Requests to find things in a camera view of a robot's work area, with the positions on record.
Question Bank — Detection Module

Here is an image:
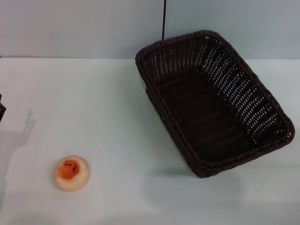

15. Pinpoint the black vertical cable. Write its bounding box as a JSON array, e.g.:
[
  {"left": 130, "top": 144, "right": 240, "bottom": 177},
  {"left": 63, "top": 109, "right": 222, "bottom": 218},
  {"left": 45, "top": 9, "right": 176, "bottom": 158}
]
[{"left": 161, "top": 0, "right": 167, "bottom": 41}]

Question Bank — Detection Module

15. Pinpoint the dark brown woven basket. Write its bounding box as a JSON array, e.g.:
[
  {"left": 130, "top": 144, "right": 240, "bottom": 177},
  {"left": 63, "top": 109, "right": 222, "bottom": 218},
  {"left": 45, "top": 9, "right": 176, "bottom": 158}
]
[{"left": 135, "top": 29, "right": 295, "bottom": 179}]

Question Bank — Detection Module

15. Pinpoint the round bun with red topping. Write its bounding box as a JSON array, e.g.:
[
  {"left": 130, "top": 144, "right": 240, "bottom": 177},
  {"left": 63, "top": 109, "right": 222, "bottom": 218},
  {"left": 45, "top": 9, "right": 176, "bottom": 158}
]
[{"left": 53, "top": 155, "right": 91, "bottom": 192}]

